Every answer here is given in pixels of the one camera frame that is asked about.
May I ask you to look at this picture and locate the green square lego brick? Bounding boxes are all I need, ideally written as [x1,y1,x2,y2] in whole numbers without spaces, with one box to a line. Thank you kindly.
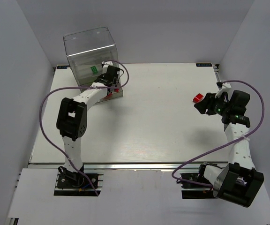
[90,66,98,75]

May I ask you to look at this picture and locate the clear plastic drawer container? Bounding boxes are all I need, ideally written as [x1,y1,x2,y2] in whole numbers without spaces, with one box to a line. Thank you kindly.
[63,26,124,104]

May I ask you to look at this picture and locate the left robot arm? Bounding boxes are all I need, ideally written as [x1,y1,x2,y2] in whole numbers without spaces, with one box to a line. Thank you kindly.
[56,65,120,173]

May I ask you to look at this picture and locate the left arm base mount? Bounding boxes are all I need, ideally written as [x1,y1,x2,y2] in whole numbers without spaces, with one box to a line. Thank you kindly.
[53,166,103,197]

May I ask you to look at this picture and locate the small red lego front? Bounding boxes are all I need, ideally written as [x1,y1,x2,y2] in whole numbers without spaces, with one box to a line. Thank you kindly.
[103,93,112,101]

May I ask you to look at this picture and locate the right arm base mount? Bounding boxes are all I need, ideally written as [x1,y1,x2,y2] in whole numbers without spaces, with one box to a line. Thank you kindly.
[176,173,215,199]

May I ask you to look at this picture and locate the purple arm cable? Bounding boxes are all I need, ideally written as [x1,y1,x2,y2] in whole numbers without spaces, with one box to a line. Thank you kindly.
[171,80,265,188]
[38,60,130,196]

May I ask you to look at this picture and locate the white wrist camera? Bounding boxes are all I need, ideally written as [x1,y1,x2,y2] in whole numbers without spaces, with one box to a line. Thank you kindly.
[101,61,116,74]
[215,81,232,98]

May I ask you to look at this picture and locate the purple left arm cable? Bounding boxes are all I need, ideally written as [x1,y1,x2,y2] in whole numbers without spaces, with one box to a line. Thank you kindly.
[38,60,130,196]

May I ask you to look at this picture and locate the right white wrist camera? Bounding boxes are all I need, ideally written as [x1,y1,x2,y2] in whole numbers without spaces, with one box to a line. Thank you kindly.
[215,81,232,98]

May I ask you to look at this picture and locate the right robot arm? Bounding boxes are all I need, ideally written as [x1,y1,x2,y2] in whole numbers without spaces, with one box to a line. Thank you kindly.
[194,90,264,208]

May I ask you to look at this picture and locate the large red lego brick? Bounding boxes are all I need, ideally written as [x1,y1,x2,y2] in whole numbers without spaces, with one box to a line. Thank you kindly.
[193,93,204,104]

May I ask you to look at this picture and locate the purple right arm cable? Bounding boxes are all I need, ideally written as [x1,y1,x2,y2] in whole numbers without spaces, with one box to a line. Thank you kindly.
[171,80,265,188]

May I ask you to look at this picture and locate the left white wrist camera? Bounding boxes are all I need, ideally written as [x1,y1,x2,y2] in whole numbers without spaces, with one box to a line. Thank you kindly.
[101,61,116,74]

